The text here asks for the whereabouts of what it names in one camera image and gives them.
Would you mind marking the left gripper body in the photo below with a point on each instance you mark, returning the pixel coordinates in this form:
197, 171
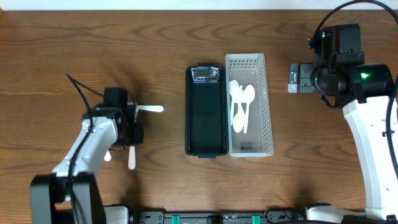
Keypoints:
135, 125

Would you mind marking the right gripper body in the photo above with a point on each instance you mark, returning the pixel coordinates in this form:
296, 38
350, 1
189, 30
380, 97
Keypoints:
311, 78

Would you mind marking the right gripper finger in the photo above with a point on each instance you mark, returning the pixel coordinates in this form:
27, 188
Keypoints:
294, 68
293, 88

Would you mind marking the white fork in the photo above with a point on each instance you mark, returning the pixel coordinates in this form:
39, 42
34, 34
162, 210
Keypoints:
132, 158

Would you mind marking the white fork pointing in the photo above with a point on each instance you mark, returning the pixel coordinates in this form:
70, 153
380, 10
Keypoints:
151, 108

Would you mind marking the white spoon long diagonal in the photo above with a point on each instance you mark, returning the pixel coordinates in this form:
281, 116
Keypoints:
249, 95

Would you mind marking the clear plastic basket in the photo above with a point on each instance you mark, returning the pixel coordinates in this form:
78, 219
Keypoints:
250, 69

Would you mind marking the white spoon small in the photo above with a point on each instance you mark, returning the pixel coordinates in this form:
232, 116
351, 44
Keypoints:
234, 93

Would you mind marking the white spoon bowl down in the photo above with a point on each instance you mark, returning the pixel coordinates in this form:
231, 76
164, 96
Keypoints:
238, 118

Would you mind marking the black plastic basket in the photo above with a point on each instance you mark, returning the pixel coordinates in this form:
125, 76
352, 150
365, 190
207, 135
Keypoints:
206, 121

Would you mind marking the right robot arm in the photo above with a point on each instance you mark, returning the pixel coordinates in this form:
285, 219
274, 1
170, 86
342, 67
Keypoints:
364, 92

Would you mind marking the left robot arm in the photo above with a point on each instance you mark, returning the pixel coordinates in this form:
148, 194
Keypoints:
70, 194

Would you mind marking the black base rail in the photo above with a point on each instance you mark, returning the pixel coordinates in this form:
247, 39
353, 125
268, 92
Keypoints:
224, 217

